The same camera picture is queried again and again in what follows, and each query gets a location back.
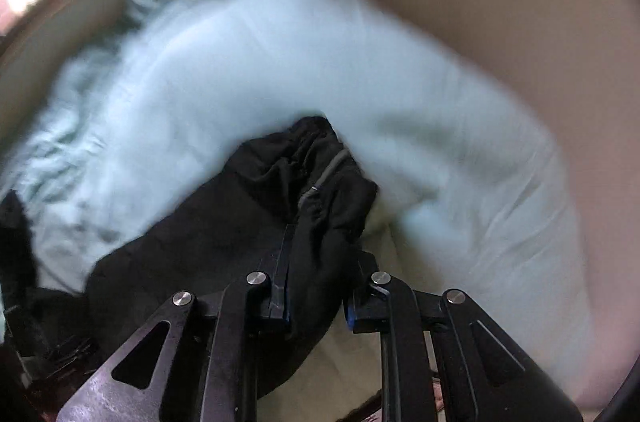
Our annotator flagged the black hooded sweatshirt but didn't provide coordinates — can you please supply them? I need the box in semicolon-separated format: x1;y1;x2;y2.
1;117;378;411

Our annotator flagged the light green duvet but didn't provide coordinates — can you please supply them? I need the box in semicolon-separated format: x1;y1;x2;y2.
1;0;592;392

